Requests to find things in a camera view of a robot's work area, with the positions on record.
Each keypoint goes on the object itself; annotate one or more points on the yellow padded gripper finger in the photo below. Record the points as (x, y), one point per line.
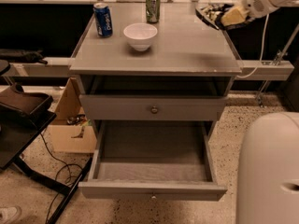
(234, 16)

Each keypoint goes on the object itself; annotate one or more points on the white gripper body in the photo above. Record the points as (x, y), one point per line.
(253, 2)

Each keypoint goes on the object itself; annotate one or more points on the blue chip bag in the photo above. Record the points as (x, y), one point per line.
(211, 15)

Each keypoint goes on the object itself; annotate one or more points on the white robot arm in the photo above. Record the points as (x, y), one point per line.
(268, 169)

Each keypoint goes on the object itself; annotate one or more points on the brass upper drawer knob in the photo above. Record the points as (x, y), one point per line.
(154, 110)

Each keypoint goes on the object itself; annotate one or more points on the grey drawer cabinet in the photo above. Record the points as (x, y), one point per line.
(186, 59)

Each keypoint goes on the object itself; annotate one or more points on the closed grey upper drawer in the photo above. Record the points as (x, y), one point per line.
(114, 107)

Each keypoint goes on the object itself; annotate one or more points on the open grey middle drawer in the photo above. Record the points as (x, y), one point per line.
(152, 160)

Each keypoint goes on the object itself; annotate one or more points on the green soda can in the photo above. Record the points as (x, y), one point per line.
(152, 11)

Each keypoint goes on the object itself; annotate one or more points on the white ceramic bowl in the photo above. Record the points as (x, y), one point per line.
(140, 36)

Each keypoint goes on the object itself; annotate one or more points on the blue Pepsi can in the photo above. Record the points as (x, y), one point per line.
(103, 19)

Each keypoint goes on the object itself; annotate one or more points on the cardboard box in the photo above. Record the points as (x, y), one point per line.
(71, 131)

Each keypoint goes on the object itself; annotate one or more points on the black stand with tray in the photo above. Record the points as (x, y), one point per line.
(24, 116)

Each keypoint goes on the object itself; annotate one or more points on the white sneaker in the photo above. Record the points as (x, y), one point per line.
(9, 214)

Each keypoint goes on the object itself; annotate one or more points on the black object on rail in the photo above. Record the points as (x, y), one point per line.
(22, 56)

